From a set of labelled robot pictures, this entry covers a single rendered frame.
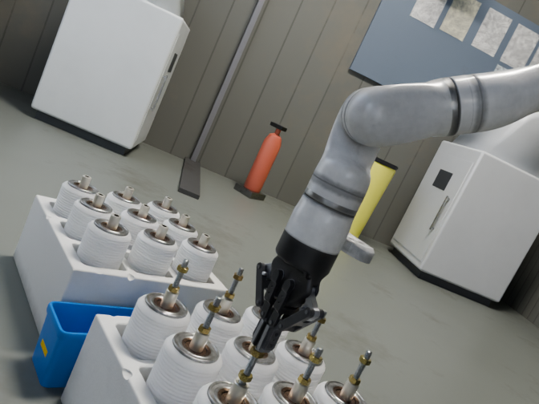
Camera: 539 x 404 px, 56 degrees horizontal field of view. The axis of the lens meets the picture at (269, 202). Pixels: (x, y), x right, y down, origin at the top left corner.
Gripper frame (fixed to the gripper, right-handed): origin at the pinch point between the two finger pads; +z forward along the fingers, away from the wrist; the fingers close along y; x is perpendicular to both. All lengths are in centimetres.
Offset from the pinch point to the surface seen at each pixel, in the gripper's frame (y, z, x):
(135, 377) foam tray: -13.9, 17.5, -6.8
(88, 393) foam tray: -22.6, 27.3, -8.3
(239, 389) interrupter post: 0.7, 7.9, -0.9
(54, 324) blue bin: -37.1, 24.0, -12.0
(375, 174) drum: -186, -15, 217
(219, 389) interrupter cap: -2.0, 10.2, -1.4
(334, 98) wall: -253, -51, 214
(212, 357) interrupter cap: -9.4, 10.2, 1.3
